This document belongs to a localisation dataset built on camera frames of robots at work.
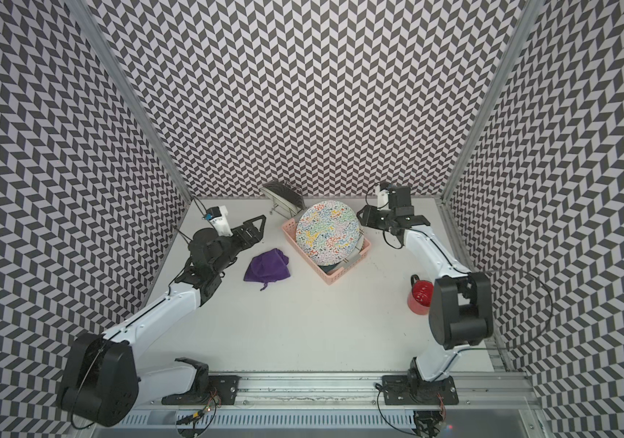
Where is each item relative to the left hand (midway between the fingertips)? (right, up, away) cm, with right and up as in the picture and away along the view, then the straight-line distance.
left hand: (256, 223), depth 81 cm
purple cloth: (+1, -16, +12) cm, 20 cm away
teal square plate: (+29, -14, +15) cm, 35 cm away
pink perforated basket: (+8, -3, +21) cm, 23 cm away
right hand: (+33, +1, +7) cm, 34 cm away
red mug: (+51, -23, +5) cm, 57 cm away
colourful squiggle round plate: (+22, -3, +18) cm, 28 cm away
